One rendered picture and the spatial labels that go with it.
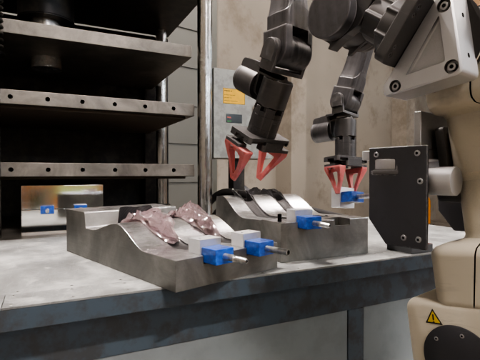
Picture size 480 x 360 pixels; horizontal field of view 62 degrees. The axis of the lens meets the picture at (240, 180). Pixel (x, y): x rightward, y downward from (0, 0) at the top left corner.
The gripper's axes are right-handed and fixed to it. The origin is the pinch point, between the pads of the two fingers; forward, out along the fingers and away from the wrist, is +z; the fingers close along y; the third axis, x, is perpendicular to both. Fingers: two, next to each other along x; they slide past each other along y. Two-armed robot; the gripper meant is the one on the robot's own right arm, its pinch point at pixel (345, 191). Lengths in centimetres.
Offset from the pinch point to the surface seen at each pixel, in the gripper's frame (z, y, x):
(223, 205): 4.4, 24.9, -24.8
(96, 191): 0, 56, -72
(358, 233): 10.9, 1.7, 6.8
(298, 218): 7.8, 20.0, 7.4
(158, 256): 15, 54, 13
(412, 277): 22.4, -16.2, 7.7
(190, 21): -220, -67, -348
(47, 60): -54, 76, -95
